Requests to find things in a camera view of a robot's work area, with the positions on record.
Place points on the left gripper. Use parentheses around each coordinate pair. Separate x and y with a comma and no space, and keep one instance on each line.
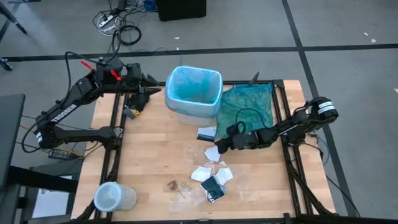
(135,84)

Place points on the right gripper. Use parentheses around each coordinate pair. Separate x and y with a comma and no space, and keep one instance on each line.
(245,140)

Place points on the white paper piece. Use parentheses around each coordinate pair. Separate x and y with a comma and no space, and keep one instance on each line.
(201,174)
(213,154)
(224,176)

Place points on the small white paper scrap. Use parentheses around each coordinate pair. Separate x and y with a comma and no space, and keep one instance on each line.
(222,163)

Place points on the navy and white packet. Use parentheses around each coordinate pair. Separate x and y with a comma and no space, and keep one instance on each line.
(205,138)

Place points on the light blue trash bag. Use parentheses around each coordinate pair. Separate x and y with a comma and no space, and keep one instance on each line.
(194,90)

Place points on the black snack wrapper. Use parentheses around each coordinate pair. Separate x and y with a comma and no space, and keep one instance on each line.
(211,191)

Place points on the teal green trash bag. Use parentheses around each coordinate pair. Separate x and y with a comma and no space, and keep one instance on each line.
(245,99)

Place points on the clear plastic wrap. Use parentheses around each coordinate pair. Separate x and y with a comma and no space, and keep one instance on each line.
(186,200)

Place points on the brown pretzel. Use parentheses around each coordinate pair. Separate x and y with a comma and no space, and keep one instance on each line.
(171,187)

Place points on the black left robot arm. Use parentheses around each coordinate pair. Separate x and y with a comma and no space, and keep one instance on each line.
(63,113)

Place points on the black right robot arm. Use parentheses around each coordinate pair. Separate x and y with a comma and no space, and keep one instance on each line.
(289,129)

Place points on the black glove with yellow band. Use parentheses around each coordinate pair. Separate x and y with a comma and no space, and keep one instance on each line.
(140,101)

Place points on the white power strip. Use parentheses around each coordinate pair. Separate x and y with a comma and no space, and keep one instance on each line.
(105,21)

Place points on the black floor box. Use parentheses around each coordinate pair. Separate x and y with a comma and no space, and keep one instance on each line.
(180,9)

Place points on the black power adapter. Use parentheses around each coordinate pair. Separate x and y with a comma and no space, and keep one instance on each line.
(60,154)

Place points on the translucent plastic jar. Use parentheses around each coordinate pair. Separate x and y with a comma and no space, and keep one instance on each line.
(112,196)

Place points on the black desk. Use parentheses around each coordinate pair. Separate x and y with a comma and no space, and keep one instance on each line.
(11,130)

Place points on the black furniture base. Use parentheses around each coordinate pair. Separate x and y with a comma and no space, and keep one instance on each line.
(31,179)

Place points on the black stand foot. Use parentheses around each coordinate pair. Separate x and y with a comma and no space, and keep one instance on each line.
(4,63)

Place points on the white floor board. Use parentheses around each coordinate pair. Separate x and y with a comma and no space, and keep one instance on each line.
(49,202)

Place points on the black stand leg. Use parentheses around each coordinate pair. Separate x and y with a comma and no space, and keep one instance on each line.
(11,17)

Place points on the black pointed frame bracket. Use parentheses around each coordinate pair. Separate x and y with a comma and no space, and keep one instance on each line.
(151,81)
(254,78)

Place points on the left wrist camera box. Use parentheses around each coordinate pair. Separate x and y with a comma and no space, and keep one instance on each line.
(134,69)

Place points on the black aluminium table frame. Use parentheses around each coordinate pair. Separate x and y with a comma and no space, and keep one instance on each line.
(248,222)

